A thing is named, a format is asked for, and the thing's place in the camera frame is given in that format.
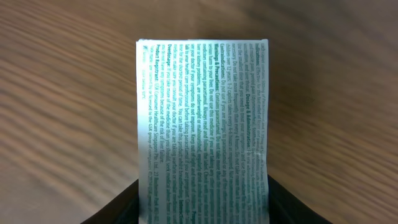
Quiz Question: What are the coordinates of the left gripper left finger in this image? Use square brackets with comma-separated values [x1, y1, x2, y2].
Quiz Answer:
[81, 180, 139, 224]

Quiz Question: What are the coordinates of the white green medicine box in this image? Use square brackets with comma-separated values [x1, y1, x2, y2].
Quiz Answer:
[136, 39, 269, 224]

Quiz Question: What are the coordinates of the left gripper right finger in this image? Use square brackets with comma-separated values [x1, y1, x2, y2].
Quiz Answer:
[268, 175, 331, 224]

